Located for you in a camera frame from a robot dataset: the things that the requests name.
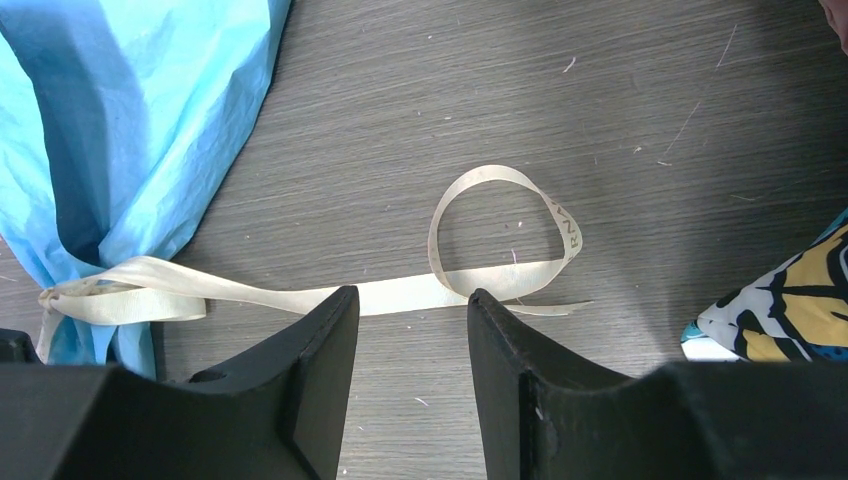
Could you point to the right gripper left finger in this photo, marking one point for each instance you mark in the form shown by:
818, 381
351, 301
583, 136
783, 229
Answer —
274, 411

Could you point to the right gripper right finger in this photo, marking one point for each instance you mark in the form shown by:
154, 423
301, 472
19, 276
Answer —
546, 412

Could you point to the colourful cartoon print garment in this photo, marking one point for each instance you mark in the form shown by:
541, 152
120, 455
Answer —
796, 312

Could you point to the pink garment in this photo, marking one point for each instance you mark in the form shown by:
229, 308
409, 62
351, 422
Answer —
836, 12

